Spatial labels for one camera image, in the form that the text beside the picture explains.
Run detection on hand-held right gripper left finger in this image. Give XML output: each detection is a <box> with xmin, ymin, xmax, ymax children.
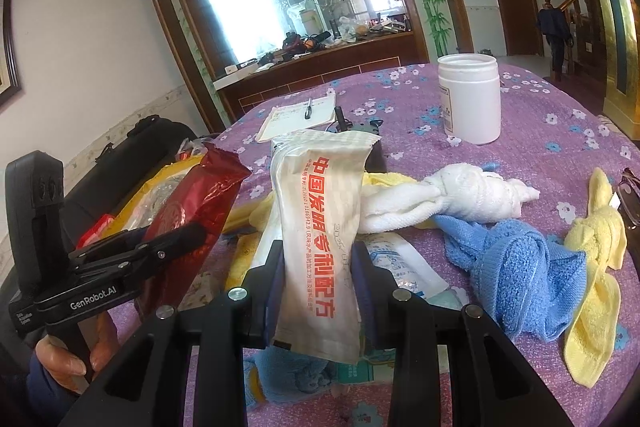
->
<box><xmin>60</xmin><ymin>239</ymin><xmax>288</xmax><ymax>427</ymax></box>

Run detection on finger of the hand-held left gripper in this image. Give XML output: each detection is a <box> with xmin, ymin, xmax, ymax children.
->
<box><xmin>75</xmin><ymin>222</ymin><xmax>207</xmax><ymax>282</ymax></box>
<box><xmin>67</xmin><ymin>228</ymin><xmax>152</xmax><ymax>265</ymax></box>

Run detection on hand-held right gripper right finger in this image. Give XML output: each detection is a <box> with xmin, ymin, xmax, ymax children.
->
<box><xmin>350</xmin><ymin>241</ymin><xmax>576</xmax><ymax>427</ymax></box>

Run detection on red foil packet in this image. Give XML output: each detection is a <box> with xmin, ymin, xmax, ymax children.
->
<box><xmin>135</xmin><ymin>143</ymin><xmax>252</xmax><ymax>313</ymax></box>

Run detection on white packet with red print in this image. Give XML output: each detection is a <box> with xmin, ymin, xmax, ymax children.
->
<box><xmin>270</xmin><ymin>130</ymin><xmax>383</xmax><ymax>364</ymax></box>

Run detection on blue knotted towel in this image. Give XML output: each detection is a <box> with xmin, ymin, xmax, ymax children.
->
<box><xmin>434</xmin><ymin>214</ymin><xmax>587</xmax><ymax>340</ymax></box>

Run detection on person's left forearm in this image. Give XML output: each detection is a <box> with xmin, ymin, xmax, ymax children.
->
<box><xmin>27</xmin><ymin>352</ymin><xmax>76</xmax><ymax>423</ymax></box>

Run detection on person's left hand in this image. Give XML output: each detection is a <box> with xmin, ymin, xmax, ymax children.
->
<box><xmin>35</xmin><ymin>312</ymin><xmax>117</xmax><ymax>394</ymax></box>

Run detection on red plastic bag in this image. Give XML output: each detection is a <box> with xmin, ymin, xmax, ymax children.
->
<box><xmin>75</xmin><ymin>213</ymin><xmax>116</xmax><ymax>248</ymax></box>

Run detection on yellow plastic bag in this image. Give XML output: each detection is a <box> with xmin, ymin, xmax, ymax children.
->
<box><xmin>112</xmin><ymin>152</ymin><xmax>211</xmax><ymax>233</ymax></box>

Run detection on clear packet with blue print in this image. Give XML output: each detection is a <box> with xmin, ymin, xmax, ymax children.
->
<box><xmin>362</xmin><ymin>232</ymin><xmax>448</xmax><ymax>303</ymax></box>

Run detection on teal printed packet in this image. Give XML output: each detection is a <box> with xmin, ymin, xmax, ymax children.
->
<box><xmin>336</xmin><ymin>347</ymin><xmax>398</xmax><ymax>385</ymax></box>

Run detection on light blue towel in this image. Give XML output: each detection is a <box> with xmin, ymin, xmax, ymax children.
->
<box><xmin>245</xmin><ymin>349</ymin><xmax>321</xmax><ymax>408</ymax></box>

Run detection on yellow cloth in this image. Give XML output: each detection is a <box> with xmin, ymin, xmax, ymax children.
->
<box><xmin>222</xmin><ymin>172</ymin><xmax>416</xmax><ymax>293</ymax></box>

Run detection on black leather sofa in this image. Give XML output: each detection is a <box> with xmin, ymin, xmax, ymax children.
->
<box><xmin>0</xmin><ymin>114</ymin><xmax>221</xmax><ymax>358</ymax></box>

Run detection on white knotted towel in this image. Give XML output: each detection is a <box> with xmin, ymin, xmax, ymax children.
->
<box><xmin>360</xmin><ymin>163</ymin><xmax>542</xmax><ymax>235</ymax></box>

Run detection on white paper notebook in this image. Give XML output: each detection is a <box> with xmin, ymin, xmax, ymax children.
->
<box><xmin>256</xmin><ymin>94</ymin><xmax>337</xmax><ymax>142</ymax></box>

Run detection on black electric motor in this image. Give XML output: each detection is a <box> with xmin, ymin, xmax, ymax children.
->
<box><xmin>332</xmin><ymin>106</ymin><xmax>388</xmax><ymax>172</ymax></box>

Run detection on wooden tiled counter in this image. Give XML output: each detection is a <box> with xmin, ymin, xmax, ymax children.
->
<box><xmin>214</xmin><ymin>32</ymin><xmax>431</xmax><ymax>120</ymax></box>

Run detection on white plastic jar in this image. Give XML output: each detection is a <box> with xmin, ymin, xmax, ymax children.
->
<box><xmin>438</xmin><ymin>54</ymin><xmax>501</xmax><ymax>144</ymax></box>

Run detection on yellow knotted towel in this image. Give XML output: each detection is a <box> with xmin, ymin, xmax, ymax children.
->
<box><xmin>564</xmin><ymin>167</ymin><xmax>628</xmax><ymax>389</ymax></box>

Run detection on eyeglasses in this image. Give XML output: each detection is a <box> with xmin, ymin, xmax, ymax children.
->
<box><xmin>619</xmin><ymin>168</ymin><xmax>640</xmax><ymax>228</ymax></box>

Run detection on brown wooden door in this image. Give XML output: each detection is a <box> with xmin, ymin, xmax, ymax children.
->
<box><xmin>483</xmin><ymin>0</ymin><xmax>545</xmax><ymax>56</ymax></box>

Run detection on wooden staircase railing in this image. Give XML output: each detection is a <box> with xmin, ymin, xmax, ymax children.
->
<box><xmin>557</xmin><ymin>0</ymin><xmax>608</xmax><ymax>82</ymax></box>

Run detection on gold trimmed pillar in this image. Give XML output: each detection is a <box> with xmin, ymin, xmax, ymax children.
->
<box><xmin>570</xmin><ymin>0</ymin><xmax>640</xmax><ymax>132</ymax></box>

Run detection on framed wall painting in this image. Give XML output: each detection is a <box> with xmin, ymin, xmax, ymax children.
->
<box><xmin>0</xmin><ymin>0</ymin><xmax>23</xmax><ymax>112</ymax></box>

